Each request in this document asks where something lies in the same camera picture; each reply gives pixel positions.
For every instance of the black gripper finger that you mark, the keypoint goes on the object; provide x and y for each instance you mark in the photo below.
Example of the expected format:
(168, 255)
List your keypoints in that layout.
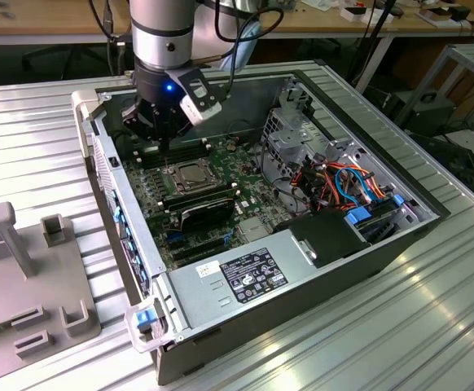
(182, 128)
(143, 122)

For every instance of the metal locking lever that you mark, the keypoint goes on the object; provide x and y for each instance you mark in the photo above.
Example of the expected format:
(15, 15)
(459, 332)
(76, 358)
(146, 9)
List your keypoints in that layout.
(167, 159)

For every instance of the silver CPU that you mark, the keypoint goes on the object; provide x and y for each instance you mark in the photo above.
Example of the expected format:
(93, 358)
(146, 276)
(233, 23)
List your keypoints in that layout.
(194, 174)

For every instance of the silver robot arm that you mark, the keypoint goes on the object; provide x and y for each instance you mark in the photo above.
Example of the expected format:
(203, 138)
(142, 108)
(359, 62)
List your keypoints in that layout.
(159, 36)

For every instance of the black RAM slot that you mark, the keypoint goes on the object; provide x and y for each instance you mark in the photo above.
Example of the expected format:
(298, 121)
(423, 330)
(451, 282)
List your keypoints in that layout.
(188, 159)
(198, 194)
(188, 144)
(188, 154)
(204, 200)
(188, 149)

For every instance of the CPU socket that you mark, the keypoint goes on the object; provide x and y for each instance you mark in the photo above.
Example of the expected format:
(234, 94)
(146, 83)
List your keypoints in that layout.
(176, 186)

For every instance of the black graphics card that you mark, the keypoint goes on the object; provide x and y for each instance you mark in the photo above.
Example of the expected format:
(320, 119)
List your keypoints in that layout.
(204, 216)

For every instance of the green motherboard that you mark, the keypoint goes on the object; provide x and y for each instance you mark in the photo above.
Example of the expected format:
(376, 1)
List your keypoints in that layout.
(261, 193)

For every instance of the silver drive cage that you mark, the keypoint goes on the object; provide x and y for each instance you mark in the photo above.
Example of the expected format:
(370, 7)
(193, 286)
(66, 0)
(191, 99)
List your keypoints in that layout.
(290, 140)

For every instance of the wooden desk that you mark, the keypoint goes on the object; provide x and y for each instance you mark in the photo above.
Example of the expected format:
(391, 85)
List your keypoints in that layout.
(58, 18)

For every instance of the silver power supply unit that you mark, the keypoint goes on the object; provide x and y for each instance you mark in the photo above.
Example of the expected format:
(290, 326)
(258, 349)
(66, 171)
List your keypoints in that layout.
(204, 293)

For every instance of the grey parts rack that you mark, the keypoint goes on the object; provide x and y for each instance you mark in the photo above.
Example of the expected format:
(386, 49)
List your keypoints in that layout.
(37, 277)

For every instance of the blue case latch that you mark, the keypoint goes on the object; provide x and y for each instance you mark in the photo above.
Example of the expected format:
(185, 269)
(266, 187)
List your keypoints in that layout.
(144, 319)

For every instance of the hard disk in blue carrier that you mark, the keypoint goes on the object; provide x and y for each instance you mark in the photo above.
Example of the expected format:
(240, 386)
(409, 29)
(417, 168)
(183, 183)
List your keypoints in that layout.
(359, 216)

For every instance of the white box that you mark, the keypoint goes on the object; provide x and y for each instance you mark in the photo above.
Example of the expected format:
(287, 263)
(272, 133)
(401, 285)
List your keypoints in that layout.
(349, 15)

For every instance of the black PC case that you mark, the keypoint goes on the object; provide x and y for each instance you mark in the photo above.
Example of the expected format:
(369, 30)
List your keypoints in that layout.
(322, 309)

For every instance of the black equipment box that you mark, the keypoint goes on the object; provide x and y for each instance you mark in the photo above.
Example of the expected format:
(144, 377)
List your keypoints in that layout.
(428, 112)

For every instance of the black mesh panel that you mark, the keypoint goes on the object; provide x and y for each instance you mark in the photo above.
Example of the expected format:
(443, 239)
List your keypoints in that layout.
(453, 163)

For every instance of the grey metal rack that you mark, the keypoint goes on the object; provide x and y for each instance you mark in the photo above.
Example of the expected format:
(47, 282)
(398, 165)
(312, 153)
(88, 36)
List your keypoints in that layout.
(465, 57)

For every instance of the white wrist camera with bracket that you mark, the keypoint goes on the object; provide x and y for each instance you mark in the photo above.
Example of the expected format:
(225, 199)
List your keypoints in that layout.
(198, 114)

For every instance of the black plastic air duct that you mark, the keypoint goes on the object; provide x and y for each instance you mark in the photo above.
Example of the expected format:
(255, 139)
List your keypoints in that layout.
(322, 238)

